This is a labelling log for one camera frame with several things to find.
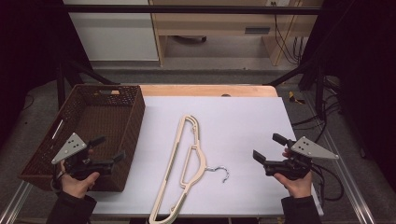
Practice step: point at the wooden table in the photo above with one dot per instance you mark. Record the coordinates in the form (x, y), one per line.
(193, 90)

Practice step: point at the black metal stand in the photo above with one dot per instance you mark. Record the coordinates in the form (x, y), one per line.
(62, 84)
(319, 90)

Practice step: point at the brown woven plastic basket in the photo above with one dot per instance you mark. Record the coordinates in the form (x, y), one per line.
(102, 124)

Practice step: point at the light wooden desk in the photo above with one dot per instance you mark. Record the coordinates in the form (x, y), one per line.
(214, 25)

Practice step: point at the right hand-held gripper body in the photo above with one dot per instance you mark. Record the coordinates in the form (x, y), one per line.
(311, 151)

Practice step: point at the white cabinet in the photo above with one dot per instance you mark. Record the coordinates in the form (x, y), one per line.
(115, 34)

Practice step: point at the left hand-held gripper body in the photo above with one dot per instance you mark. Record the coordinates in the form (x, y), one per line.
(70, 147)

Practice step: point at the white board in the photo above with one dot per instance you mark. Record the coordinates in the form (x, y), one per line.
(243, 130)

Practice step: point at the aluminium rail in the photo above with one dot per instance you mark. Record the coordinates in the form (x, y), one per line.
(14, 205)
(351, 183)

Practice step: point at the person's right hand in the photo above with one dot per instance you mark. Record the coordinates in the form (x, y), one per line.
(297, 188)

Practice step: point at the yellow and black tool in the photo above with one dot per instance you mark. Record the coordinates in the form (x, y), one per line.
(294, 98)

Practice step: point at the black horizontal frame bar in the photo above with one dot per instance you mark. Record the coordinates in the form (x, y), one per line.
(186, 9)

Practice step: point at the cream plastic clothes hanger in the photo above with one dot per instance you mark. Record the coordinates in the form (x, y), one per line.
(202, 161)

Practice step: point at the person's left hand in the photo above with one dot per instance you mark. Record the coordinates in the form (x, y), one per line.
(77, 186)

